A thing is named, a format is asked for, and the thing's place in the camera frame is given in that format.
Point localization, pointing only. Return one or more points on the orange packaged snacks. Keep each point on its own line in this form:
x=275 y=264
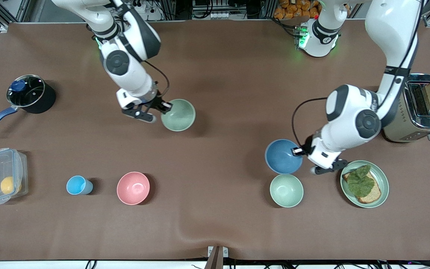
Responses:
x=293 y=8

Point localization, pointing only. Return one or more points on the green lettuce leaf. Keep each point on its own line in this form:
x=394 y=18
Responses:
x=360 y=183

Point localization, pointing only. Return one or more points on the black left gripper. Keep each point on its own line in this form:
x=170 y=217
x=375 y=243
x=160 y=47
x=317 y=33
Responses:
x=307 y=146

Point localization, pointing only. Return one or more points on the glass pot lid blue knob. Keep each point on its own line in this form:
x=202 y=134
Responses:
x=28 y=93

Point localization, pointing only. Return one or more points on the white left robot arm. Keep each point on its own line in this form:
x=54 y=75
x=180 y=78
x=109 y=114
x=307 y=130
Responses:
x=353 y=116

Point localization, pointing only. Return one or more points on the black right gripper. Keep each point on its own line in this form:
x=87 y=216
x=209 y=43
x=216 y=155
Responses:
x=156 y=102

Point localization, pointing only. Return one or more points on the yellow round fruit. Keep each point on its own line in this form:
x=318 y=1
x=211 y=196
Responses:
x=9 y=185

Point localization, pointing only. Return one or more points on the pink bowl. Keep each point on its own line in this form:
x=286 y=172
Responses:
x=133 y=188

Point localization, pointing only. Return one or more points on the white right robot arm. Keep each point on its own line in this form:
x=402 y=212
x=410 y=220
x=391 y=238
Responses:
x=133 y=74

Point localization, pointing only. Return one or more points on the table cover cloth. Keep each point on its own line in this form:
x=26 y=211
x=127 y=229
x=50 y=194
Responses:
x=215 y=112

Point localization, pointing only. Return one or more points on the light blue cup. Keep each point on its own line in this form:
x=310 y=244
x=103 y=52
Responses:
x=77 y=185

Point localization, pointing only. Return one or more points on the blue bowl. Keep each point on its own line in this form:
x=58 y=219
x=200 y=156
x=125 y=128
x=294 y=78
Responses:
x=280 y=158

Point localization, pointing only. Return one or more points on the pale green plate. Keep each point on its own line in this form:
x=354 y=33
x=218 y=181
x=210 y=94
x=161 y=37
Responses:
x=383 y=175

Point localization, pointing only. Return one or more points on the brown bread slice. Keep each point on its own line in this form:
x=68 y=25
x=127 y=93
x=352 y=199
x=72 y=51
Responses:
x=374 y=194

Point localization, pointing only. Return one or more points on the pale green bowl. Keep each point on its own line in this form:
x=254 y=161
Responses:
x=179 y=116
x=286 y=190

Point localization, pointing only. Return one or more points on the silver toaster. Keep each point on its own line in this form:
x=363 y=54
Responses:
x=405 y=129

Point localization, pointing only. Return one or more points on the metal camera stand bracket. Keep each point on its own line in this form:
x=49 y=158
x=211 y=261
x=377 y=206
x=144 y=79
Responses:
x=217 y=254

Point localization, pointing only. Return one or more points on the white power strip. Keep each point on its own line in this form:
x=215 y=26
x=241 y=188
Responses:
x=218 y=15
x=153 y=15

